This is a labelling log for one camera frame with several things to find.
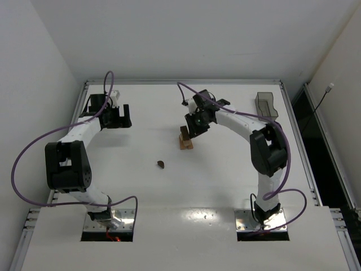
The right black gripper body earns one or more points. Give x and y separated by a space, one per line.
194 131

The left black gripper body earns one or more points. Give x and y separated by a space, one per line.
122 122

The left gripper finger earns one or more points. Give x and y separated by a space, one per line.
127 120
115 123

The dark wood arch block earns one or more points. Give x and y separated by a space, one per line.
184 131

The dark wood quarter-round block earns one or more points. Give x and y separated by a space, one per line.
161 164

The grey translucent plastic bin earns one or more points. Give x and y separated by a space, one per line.
264 102

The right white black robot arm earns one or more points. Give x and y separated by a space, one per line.
268 148

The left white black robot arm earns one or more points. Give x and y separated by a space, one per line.
68 168

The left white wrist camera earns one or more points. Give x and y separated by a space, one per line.
114 98

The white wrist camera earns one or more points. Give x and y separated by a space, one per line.
192 106
114 98

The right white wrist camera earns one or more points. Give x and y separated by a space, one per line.
192 106

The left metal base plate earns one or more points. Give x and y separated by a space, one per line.
120 221

